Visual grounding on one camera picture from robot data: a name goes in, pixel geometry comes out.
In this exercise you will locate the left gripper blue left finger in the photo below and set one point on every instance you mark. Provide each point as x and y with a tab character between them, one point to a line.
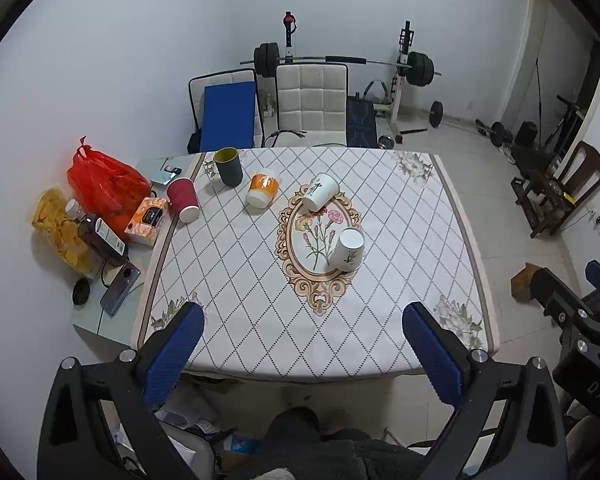
155	368

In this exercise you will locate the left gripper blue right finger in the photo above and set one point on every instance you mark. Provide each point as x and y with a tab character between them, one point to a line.
448	364

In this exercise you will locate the white paper cup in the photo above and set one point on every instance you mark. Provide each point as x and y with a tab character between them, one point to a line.
348	252
321	190

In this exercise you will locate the red paper cup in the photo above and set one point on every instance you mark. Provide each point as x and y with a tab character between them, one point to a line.
182	196

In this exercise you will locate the orange white cup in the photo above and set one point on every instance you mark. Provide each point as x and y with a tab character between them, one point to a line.
263	188

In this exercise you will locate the dark green yellow-lined cup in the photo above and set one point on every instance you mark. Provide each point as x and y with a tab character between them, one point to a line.
228	164

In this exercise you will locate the smartphone on table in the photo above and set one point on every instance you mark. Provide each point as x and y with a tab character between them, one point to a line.
119	288

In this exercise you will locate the small wooden stool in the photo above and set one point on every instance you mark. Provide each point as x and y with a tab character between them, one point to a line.
520	283

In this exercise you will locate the brown wooden chair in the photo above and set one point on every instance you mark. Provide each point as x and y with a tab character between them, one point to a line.
547	201

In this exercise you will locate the black round lid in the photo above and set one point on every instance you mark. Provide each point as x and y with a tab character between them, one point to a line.
80	293

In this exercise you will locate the orange small box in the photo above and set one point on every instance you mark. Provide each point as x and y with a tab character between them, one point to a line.
144	226

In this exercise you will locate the brown glass bottle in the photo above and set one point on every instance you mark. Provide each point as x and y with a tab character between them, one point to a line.
96	233

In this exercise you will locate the floral diamond pattern tablecloth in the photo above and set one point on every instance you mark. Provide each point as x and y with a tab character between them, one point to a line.
274	308

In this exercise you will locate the red plastic bag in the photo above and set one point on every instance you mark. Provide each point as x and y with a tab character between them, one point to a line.
105	186

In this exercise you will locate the black dumbbell on floor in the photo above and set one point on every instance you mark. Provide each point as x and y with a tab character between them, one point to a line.
499	136

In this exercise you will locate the yellow snack bag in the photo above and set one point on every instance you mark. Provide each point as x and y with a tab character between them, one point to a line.
52	221

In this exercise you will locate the white chair with blue cushion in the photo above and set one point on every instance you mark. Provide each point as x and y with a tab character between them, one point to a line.
226	111

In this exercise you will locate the black blue weight bench pad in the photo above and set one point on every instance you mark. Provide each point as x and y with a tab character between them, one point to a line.
361	129

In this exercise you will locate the barbell with black plates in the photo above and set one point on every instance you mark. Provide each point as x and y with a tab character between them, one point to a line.
418	70

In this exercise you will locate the white padded chair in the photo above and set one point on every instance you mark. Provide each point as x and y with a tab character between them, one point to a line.
311	106

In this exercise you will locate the white weight bench rack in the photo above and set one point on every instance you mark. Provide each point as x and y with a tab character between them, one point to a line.
397	90

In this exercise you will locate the blue phone near wall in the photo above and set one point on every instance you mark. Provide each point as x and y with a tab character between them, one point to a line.
165	175

